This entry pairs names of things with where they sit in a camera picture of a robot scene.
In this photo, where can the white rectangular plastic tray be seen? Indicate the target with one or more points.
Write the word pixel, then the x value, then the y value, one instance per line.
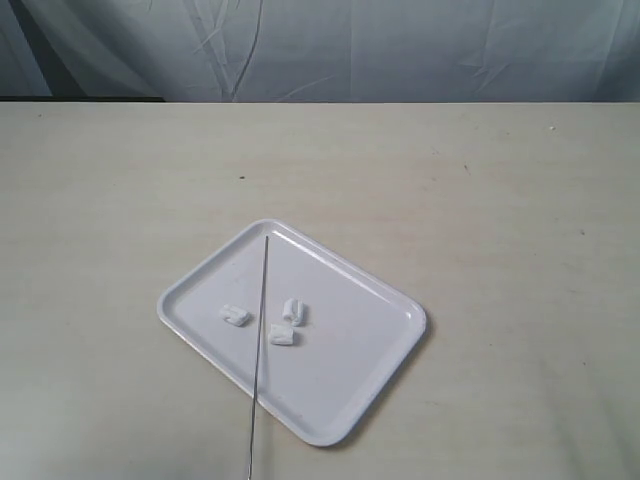
pixel 357 332

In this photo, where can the thin metal skewer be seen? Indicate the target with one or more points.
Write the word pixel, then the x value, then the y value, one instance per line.
pixel 255 385

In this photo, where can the grey backdrop cloth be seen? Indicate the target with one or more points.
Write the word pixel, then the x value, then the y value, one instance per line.
pixel 322 51

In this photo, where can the white foam piece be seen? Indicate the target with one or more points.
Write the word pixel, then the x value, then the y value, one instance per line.
pixel 281 335
pixel 234 315
pixel 294 311

